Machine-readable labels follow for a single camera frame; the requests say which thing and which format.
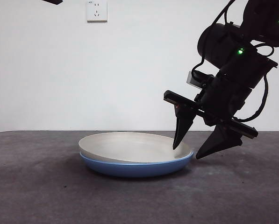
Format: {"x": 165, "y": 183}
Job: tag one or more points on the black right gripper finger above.
{"x": 183, "y": 123}
{"x": 223, "y": 142}

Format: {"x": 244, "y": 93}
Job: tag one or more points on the white round plate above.
{"x": 134, "y": 147}

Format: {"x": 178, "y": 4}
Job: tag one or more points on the blue round plate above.
{"x": 134, "y": 169}

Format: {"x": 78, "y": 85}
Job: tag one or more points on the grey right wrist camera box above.
{"x": 193, "y": 80}

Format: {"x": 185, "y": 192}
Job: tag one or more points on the white wall socket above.
{"x": 97, "y": 11}

